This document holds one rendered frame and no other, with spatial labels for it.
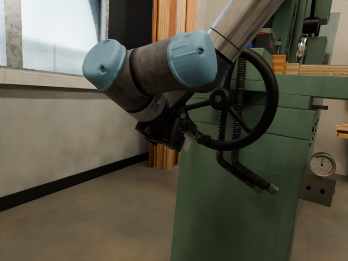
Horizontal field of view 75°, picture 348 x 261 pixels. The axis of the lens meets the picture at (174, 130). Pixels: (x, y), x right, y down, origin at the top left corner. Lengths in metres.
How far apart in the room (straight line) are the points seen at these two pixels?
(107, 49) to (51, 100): 1.44
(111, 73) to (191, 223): 0.78
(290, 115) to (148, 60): 0.55
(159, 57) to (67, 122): 1.59
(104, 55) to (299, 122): 0.60
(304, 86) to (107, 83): 0.59
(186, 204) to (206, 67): 0.75
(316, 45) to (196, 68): 0.85
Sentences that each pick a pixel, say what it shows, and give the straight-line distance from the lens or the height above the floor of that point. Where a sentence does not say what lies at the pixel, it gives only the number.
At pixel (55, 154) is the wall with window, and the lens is 1.87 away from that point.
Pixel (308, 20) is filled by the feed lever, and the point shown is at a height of 1.13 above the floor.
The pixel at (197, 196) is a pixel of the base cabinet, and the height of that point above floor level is 0.42.
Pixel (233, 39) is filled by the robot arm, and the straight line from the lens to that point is 0.43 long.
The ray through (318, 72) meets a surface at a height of 0.93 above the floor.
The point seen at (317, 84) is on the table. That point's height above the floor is 0.87.
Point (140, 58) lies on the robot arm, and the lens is 0.34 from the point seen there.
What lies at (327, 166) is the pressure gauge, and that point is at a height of 0.66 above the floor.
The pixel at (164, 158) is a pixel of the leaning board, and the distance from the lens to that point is 2.38.
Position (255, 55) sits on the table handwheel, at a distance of 0.62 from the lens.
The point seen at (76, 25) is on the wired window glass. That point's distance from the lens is 2.02.
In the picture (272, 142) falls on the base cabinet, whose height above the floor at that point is 0.68.
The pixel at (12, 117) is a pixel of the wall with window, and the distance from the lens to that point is 1.68.
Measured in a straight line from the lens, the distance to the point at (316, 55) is 1.11.
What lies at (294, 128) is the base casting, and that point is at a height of 0.74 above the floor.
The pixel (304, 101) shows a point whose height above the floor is 0.82.
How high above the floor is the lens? 0.82
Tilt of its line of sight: 10 degrees down
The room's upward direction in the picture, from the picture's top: 5 degrees clockwise
